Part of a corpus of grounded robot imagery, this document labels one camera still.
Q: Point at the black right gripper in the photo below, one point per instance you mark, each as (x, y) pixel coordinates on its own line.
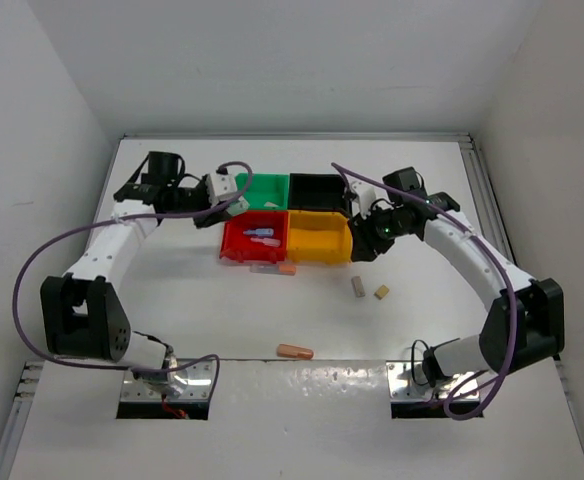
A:
(365, 247)

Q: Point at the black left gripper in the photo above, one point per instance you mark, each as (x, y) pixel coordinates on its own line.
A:
(211, 218)

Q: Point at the orange correction tape dispenser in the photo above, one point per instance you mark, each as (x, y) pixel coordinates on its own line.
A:
(294, 352)

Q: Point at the green correction tape dispenser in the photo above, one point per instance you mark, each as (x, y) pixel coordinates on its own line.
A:
(238, 207)

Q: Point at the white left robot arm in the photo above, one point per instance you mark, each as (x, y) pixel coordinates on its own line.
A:
(83, 315)

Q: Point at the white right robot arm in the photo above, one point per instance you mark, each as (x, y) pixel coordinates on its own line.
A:
(525, 316)

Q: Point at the red plastic bin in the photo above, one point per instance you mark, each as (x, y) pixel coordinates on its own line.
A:
(237, 247)

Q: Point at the green plastic bin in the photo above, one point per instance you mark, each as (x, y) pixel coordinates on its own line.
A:
(268, 188)

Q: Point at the tan eraser block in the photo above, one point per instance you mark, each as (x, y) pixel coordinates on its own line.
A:
(381, 292)

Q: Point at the beige staple box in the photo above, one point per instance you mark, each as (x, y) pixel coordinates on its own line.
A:
(358, 287)

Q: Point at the yellow plastic bin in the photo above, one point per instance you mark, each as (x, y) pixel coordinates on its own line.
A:
(318, 237)

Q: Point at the black plastic bin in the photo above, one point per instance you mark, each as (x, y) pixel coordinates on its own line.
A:
(318, 192)

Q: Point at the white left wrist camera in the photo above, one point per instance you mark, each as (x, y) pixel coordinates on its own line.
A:
(220, 187)

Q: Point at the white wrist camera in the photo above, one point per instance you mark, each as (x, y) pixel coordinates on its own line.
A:
(220, 187)
(364, 195)

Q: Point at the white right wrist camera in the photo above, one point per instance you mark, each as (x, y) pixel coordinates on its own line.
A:
(364, 195)

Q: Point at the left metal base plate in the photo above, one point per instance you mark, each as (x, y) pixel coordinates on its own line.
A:
(186, 384)

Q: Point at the metal base plate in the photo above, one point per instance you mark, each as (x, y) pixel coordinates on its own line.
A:
(186, 384)
(404, 389)

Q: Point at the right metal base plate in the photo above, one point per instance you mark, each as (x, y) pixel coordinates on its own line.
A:
(404, 389)

